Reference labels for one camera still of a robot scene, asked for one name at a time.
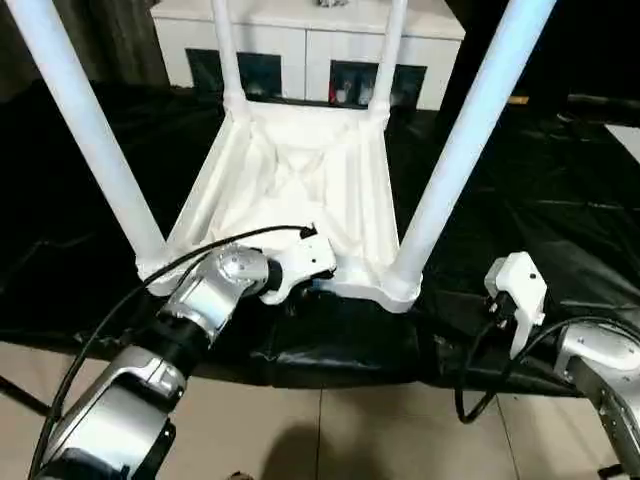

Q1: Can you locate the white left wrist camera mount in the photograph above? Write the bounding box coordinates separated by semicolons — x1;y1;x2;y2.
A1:
257;233;338;308

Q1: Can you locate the grey curtain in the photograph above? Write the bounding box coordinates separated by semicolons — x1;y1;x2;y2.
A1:
0;0;170;99

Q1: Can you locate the white plastic table top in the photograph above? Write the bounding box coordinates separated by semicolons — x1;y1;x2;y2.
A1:
133;91;425;315

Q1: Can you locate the white cabinet with openings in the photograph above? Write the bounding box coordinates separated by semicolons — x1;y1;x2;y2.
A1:
149;0;468;112

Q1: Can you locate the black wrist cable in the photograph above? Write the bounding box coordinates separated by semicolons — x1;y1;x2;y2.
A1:
28;223;320;480
452;314;640;426

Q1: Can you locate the black work mat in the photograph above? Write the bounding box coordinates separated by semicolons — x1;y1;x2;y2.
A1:
0;78;640;402

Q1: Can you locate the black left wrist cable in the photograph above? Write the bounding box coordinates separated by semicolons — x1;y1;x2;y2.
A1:
28;223;320;480

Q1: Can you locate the black folding stand leg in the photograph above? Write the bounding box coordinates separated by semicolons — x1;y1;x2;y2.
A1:
0;373;52;420

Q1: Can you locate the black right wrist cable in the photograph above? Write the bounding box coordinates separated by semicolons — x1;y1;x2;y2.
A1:
452;314;640;426

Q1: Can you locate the flat white board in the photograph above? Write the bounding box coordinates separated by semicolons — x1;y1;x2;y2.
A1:
603;122;640;165

